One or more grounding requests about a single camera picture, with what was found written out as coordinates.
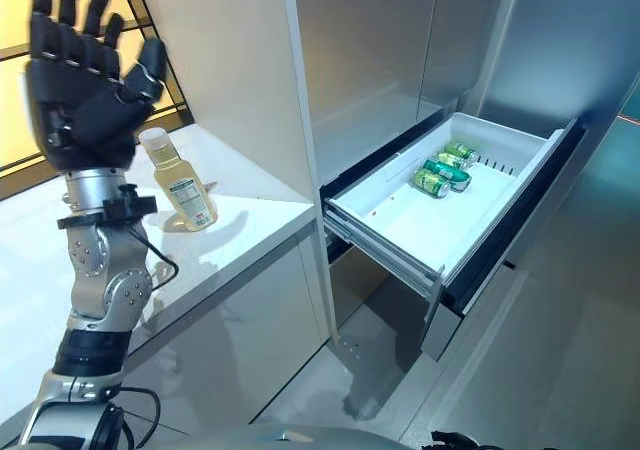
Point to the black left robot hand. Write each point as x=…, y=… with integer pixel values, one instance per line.
x=95, y=115

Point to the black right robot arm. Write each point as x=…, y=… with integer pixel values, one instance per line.
x=457, y=441

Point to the white fridge drawer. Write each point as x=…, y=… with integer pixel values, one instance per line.
x=440, y=205

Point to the stainless steel fridge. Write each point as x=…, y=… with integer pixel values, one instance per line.
x=500, y=70

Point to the yellow juice bottle white cap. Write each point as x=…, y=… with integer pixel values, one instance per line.
x=187, y=190

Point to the white counter cabinet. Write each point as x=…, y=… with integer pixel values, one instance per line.
x=225, y=250

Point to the green drink can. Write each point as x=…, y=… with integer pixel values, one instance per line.
x=431, y=180
x=462, y=150
x=454, y=160
x=448, y=172

